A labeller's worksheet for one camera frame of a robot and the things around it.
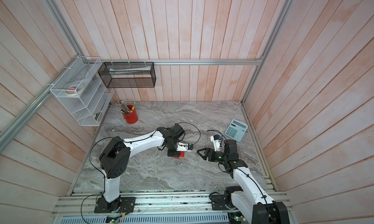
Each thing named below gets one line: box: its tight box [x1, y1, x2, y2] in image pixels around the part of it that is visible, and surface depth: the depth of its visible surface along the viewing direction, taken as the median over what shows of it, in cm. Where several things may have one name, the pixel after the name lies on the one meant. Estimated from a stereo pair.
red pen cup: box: [122, 104, 139, 125], surface depth 103 cm
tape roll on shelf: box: [64, 83, 83, 97], surface depth 75 cm
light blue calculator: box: [224, 118, 249, 143], surface depth 103 cm
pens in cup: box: [115, 99, 136, 115], surface depth 100 cm
